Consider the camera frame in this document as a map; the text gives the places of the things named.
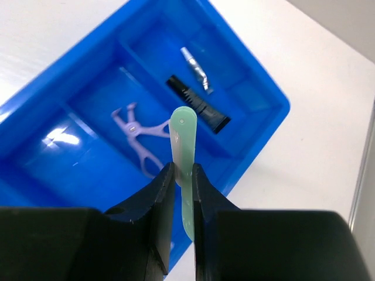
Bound blue plastic organizer tray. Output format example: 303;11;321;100
1;1;289;212

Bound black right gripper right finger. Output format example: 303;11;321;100
192;164;370;280

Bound aluminium right side rail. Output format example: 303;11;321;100
348;102;374;232

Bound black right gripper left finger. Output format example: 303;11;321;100
1;163;175;280

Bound mint green nail file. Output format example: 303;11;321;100
169;106;197;241

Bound silver small tube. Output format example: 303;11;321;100
180;47;213;95

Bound black mascara tube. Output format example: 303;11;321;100
166;75;231;134

